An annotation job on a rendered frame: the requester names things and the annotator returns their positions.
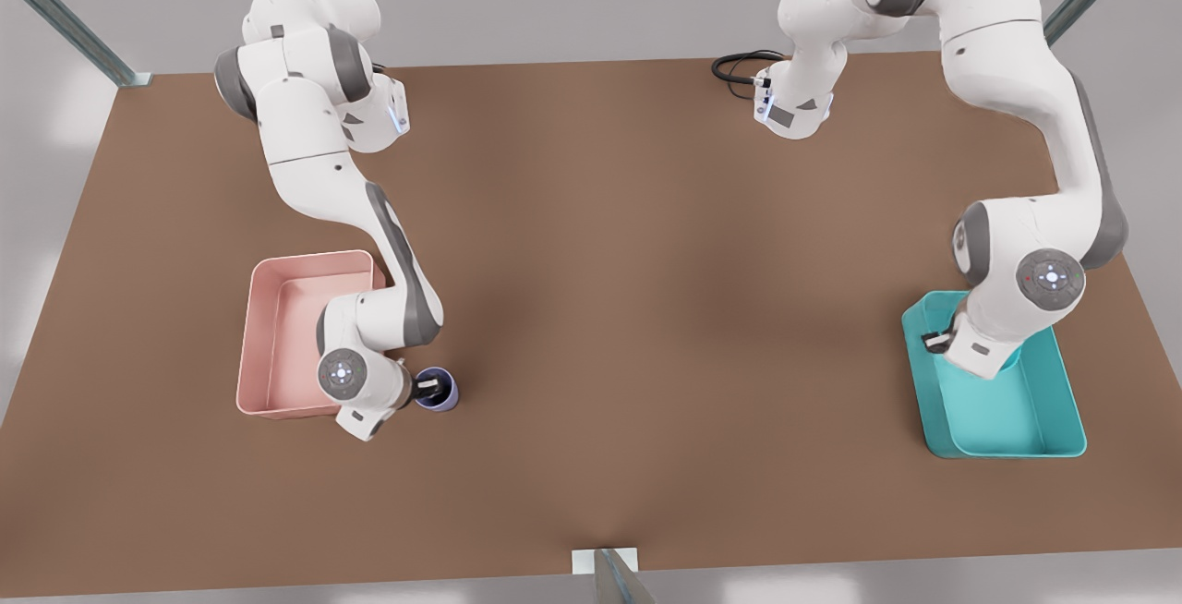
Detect purple cup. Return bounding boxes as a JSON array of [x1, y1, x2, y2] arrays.
[[413, 367, 461, 413]]

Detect teal box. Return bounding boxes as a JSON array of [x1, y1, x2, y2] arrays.
[[901, 290, 1088, 459]]

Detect pink box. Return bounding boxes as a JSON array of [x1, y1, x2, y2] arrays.
[[236, 249, 388, 421]]

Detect black cable loop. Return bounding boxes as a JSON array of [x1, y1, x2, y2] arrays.
[[711, 50, 788, 103]]

